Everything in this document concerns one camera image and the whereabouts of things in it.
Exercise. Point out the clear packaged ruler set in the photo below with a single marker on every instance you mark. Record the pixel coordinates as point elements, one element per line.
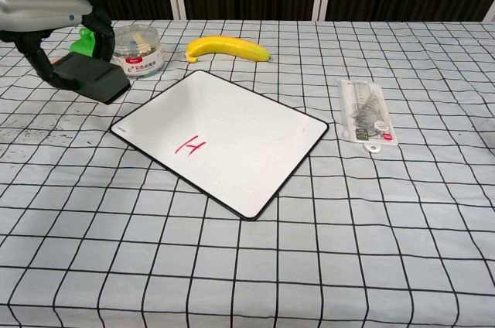
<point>365,111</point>

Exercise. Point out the dark grey board eraser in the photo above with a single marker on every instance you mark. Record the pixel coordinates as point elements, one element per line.
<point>91,76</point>

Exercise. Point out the white black checked tablecloth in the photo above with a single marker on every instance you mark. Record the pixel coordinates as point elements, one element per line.
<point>348,227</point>

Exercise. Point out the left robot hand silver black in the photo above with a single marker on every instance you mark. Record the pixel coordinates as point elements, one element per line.
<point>38,3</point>

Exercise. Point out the green toy block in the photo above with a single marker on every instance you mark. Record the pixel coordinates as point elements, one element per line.
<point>84,45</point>

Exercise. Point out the yellow banana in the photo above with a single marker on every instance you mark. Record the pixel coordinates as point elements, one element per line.
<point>228,47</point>

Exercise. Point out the clear jar of clips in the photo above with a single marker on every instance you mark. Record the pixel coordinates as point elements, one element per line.
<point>139,57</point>

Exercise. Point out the white board with black rim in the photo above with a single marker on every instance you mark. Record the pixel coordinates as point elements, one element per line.
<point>232,130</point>

